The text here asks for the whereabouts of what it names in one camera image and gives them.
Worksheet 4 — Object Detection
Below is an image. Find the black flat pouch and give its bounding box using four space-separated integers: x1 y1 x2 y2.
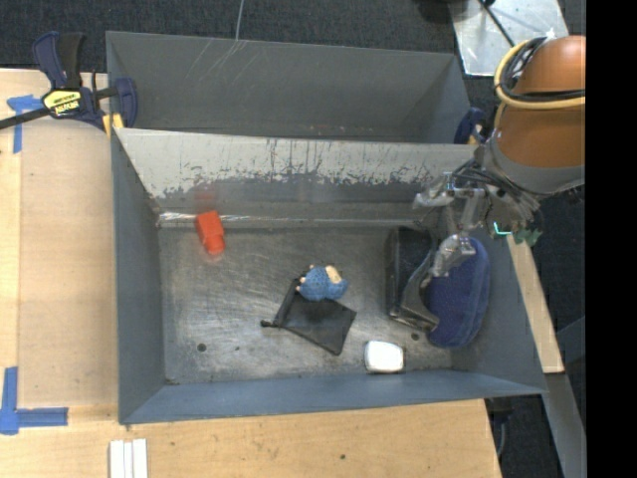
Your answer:
260 278 358 357

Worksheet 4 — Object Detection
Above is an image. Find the white rounded box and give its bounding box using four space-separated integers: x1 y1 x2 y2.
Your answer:
363 340 406 374

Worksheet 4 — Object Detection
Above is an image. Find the blue knitted toy animal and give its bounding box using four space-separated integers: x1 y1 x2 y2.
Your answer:
297 264 350 303

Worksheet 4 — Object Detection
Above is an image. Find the dark blue soft case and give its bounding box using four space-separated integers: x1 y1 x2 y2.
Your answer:
420 236 492 350

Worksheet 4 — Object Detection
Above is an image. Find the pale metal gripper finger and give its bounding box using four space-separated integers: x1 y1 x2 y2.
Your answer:
412 180 457 210
428 233 478 279

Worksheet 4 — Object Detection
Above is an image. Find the red block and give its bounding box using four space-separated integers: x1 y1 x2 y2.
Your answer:
194 209 227 256

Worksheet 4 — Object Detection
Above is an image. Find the grey metal bin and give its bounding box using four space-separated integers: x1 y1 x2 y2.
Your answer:
105 30 549 426

